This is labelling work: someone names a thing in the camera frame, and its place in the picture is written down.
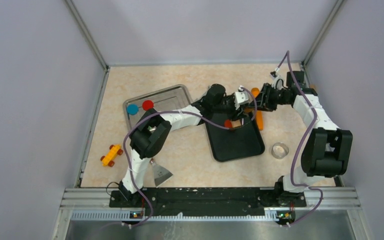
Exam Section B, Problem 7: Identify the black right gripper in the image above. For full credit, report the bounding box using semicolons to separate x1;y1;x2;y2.
248;83;290;112

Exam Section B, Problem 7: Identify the orange-red dough piece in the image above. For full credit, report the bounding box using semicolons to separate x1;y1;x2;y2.
224;119;234;130

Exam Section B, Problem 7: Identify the black baking tray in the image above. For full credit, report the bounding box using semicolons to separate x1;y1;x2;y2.
205;113;266;163

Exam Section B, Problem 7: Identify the wooden dough roller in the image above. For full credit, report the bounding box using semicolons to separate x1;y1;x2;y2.
229;107;257;129

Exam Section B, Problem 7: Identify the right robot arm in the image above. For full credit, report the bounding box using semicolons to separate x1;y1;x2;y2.
256;70;353;206

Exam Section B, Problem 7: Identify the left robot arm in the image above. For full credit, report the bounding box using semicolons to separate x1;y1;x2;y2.
118;84;257;207

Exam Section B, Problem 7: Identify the red dough disc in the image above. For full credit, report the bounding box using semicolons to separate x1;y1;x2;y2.
142;100;154;111

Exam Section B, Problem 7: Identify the blue dough disc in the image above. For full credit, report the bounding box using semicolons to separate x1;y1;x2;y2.
126;103;139;116

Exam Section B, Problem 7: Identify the orange toy carrot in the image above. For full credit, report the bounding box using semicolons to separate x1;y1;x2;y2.
251;87;264;131

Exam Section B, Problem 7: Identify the silver metal tray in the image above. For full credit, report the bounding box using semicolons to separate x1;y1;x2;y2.
123;84;192;130

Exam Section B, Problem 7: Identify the yellow toy car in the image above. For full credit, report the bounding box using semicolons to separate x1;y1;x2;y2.
100;144;124;167

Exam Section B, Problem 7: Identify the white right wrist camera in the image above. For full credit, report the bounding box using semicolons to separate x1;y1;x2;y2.
270;67;284;90

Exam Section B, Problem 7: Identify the wooden handled metal scraper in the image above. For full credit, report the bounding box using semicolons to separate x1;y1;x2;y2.
150;158;173;188

